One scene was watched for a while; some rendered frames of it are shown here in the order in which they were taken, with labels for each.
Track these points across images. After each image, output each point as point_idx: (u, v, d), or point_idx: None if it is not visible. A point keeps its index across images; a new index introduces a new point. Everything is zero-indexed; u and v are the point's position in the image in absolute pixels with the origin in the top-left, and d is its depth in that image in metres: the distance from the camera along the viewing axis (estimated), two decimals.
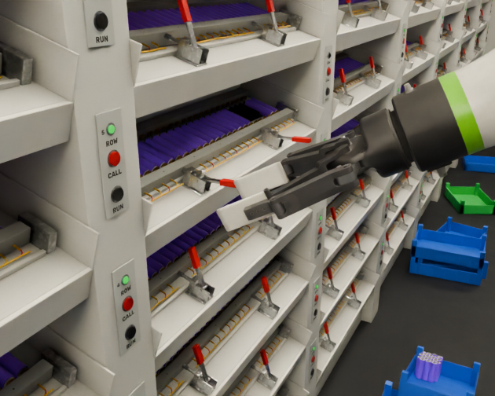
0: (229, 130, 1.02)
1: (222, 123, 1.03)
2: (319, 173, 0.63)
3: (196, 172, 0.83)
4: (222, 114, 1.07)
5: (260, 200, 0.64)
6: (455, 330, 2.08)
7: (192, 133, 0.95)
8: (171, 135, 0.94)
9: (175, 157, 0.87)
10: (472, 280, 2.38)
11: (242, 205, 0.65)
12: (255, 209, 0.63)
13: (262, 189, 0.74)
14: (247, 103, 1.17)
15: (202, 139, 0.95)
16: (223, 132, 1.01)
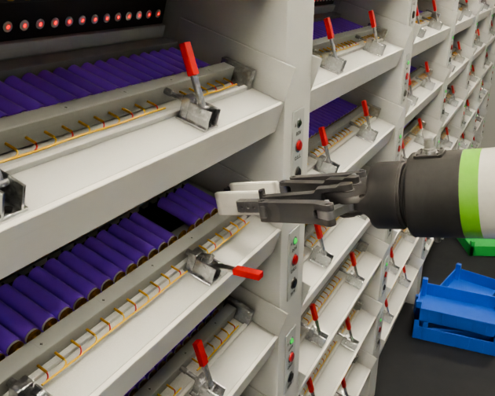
0: (132, 258, 0.64)
1: (123, 246, 0.65)
2: None
3: (28, 392, 0.45)
4: (129, 225, 0.69)
5: None
6: None
7: (58, 280, 0.57)
8: (20, 287, 0.55)
9: (6, 346, 0.49)
10: (487, 350, 2.00)
11: None
12: None
13: (239, 194, 0.68)
14: (177, 194, 0.79)
15: (74, 291, 0.57)
16: (121, 265, 0.63)
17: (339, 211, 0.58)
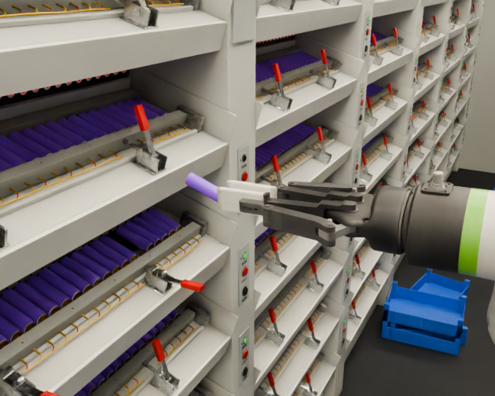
0: (99, 274, 0.80)
1: (92, 264, 0.81)
2: None
3: (11, 378, 0.60)
4: (98, 245, 0.85)
5: None
6: None
7: (38, 292, 0.73)
8: (7, 298, 0.71)
9: None
10: (449, 349, 2.16)
11: None
12: None
13: (241, 192, 0.69)
14: (142, 218, 0.95)
15: (50, 301, 0.72)
16: (89, 280, 0.78)
17: (339, 232, 0.60)
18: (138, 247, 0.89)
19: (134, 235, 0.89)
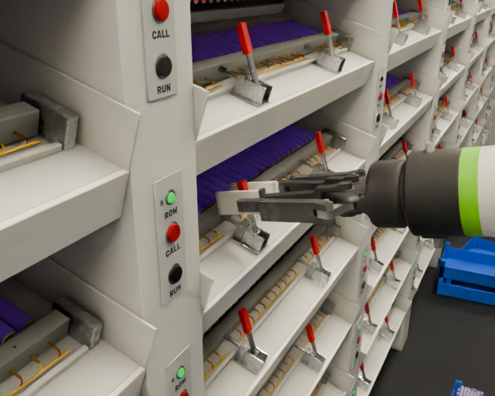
0: (269, 163, 0.91)
1: (261, 155, 0.91)
2: (312, 196, 0.63)
3: (238, 225, 0.72)
4: (259, 143, 0.95)
5: (254, 197, 0.67)
6: (491, 359, 1.96)
7: (229, 170, 0.84)
8: (207, 172, 0.82)
9: (214, 200, 0.75)
10: None
11: (238, 196, 0.68)
12: (247, 203, 0.66)
13: None
14: None
15: (241, 176, 0.83)
16: (263, 166, 0.89)
17: None
18: None
19: (284, 138, 1.00)
